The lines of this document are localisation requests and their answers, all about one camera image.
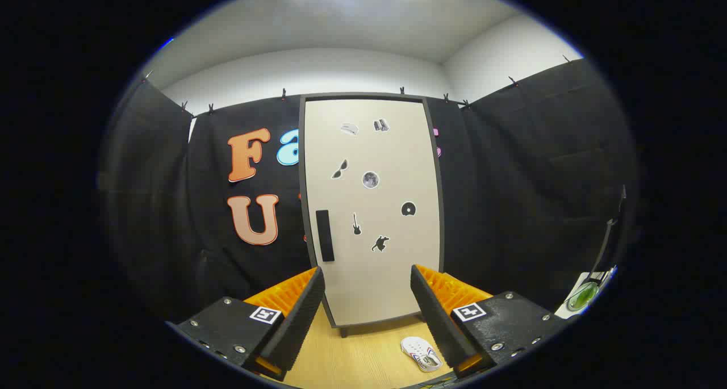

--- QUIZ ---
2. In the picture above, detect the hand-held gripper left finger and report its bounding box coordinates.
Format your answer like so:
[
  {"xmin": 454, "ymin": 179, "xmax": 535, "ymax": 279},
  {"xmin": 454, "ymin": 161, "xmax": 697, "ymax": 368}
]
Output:
[{"xmin": 165, "ymin": 266, "xmax": 326, "ymax": 381}]

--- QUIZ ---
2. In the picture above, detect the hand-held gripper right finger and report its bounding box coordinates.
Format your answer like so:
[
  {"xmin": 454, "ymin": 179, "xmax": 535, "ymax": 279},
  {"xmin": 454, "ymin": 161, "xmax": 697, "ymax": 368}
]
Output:
[{"xmin": 410, "ymin": 264, "xmax": 569, "ymax": 378}]

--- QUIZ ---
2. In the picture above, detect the white shoe striped side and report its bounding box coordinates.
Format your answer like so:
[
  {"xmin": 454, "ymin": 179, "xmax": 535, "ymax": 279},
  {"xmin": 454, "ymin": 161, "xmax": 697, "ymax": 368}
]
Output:
[{"xmin": 400, "ymin": 336, "xmax": 443, "ymax": 373}]

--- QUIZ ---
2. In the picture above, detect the dark grey shoe cabinet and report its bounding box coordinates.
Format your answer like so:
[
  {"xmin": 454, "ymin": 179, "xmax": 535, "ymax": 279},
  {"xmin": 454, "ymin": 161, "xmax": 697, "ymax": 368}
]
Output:
[{"xmin": 299, "ymin": 93, "xmax": 445, "ymax": 338}]

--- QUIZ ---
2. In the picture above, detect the black door handle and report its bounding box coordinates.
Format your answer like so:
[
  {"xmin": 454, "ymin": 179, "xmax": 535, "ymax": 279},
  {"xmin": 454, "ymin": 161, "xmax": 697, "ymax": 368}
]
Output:
[{"xmin": 315, "ymin": 210, "xmax": 336, "ymax": 263}]

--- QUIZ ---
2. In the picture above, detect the black backdrop cloth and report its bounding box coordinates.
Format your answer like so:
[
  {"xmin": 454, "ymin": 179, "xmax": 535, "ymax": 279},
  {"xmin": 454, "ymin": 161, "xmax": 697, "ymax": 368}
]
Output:
[{"xmin": 99, "ymin": 57, "xmax": 640, "ymax": 327}]

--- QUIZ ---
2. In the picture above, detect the green round object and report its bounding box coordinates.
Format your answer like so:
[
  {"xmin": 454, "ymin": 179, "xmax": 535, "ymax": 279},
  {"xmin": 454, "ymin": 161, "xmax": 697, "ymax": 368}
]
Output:
[{"xmin": 567, "ymin": 281, "xmax": 600, "ymax": 313}]

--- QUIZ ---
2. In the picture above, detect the black stand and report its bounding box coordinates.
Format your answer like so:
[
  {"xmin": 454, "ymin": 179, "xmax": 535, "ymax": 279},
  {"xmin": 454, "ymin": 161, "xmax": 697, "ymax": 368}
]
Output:
[{"xmin": 588, "ymin": 185, "xmax": 627, "ymax": 282}]

